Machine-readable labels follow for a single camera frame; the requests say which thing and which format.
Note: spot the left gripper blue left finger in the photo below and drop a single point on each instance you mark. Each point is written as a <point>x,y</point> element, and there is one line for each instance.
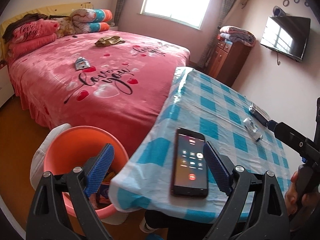
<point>96,168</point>

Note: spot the small wrapper on bed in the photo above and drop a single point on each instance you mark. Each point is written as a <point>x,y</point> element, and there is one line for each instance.
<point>81,63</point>

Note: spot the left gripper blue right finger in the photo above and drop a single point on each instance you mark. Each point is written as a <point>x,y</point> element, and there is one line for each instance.
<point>221,174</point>

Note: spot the crushed white bottle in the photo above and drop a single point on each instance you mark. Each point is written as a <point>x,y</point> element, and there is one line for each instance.
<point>252,130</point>

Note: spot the orange plastic trash bucket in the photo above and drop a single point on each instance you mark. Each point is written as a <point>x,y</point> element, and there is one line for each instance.
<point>76,145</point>

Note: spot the bright window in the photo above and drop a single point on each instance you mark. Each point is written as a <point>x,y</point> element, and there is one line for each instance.
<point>186,12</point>

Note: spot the black smartphone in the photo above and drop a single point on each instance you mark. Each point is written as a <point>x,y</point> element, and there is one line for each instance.
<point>189,171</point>

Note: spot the folded blanket on cabinet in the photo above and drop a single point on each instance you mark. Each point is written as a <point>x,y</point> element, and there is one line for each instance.
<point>235,34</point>

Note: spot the pink pillows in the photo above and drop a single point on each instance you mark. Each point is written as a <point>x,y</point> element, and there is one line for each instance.
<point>32,36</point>

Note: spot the person right hand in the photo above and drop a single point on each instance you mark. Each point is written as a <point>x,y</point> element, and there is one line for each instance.
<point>309,200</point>

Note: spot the white nightstand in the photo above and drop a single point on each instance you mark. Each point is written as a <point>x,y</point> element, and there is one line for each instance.
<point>6,88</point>

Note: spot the blue checkered tablecloth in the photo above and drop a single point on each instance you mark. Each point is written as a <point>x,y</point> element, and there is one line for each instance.
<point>202,104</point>

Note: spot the wall mounted television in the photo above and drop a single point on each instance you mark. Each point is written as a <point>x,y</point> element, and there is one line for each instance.
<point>287,35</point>

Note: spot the dark blue carton box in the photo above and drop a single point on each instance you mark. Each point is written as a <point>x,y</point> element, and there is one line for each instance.
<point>259,114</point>

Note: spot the pink bed with bedspread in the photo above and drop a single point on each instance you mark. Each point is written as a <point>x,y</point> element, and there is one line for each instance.
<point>122,92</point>

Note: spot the rolled colourful quilt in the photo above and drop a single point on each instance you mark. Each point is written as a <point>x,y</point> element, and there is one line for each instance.
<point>91,20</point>

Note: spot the olive cloth on bed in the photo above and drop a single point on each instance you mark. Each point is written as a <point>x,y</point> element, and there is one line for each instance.
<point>109,41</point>

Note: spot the brown wooden cabinet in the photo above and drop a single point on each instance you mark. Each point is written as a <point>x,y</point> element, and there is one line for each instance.
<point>227,61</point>

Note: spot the grey curtain right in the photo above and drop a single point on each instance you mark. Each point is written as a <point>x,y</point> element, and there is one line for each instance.
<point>226,7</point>

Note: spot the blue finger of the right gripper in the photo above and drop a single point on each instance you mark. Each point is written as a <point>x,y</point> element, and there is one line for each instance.
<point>292,138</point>

